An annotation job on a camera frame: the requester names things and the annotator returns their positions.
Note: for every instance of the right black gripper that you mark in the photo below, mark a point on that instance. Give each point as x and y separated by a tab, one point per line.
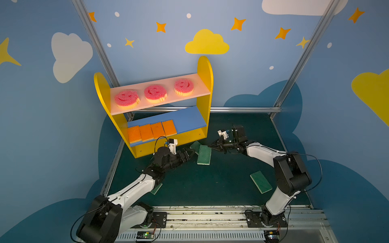
222	145

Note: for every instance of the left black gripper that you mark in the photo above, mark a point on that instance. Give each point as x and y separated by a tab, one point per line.
183	155

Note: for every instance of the orange sponge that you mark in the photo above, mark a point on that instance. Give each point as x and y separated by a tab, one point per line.
158	130
134	134
146	133
169	128

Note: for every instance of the green sponge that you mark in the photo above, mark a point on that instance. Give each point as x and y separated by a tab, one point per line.
204	156
196	147
156	189
261	182

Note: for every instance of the pink smiley sponge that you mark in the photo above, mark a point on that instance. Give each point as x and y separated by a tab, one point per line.
127	99
183	87
155	94

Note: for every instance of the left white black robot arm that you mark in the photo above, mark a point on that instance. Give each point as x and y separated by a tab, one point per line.
107	217

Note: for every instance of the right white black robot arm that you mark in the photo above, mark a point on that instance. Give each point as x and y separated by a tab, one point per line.
290	170

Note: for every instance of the yellow shelf with pink and blue boards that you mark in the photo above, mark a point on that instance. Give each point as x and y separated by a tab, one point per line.
191	123

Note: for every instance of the back aluminium floor bar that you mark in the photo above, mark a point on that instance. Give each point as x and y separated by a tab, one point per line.
218	109

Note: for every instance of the left small circuit board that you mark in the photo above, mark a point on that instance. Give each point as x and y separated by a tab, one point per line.
145	235

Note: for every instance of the small circuit board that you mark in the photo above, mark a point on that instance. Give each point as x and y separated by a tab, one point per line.
145	235
271	236

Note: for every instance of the right small circuit board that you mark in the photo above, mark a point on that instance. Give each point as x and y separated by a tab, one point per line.
271	236

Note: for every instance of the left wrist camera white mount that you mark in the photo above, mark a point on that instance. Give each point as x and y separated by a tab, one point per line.
172	144

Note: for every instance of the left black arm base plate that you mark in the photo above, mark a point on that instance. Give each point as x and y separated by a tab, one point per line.
159	219

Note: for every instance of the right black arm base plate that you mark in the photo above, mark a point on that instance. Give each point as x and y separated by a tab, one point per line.
257	219

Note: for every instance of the aluminium rail frame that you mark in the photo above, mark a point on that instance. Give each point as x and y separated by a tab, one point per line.
227	224

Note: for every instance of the right aluminium corner post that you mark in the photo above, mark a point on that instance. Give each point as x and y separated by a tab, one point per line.
320	29

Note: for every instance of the aluminium corner post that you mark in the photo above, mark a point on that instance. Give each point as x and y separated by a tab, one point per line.
320	29
97	44

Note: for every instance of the left aluminium corner post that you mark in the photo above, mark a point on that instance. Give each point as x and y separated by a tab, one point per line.
97	44

